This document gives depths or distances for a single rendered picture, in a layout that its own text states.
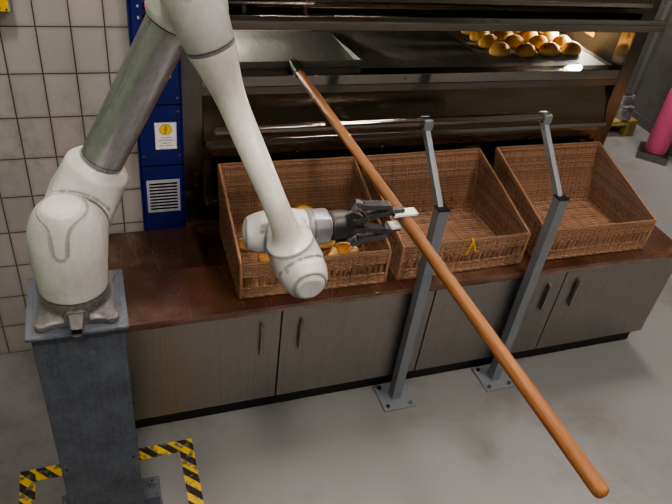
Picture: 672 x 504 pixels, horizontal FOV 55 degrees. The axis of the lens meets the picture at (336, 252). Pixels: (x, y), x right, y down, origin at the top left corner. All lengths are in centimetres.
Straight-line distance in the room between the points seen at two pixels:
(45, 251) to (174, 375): 102
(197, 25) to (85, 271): 59
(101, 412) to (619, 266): 213
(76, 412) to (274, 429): 103
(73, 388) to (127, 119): 66
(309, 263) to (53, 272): 55
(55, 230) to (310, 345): 124
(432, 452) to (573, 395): 76
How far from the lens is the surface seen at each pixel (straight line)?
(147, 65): 148
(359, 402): 275
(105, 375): 169
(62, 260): 148
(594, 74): 307
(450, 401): 285
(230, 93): 134
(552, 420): 127
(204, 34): 127
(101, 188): 160
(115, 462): 196
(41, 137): 242
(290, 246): 136
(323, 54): 263
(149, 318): 220
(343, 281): 233
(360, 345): 253
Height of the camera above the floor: 208
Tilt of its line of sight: 37 degrees down
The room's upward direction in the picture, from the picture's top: 8 degrees clockwise
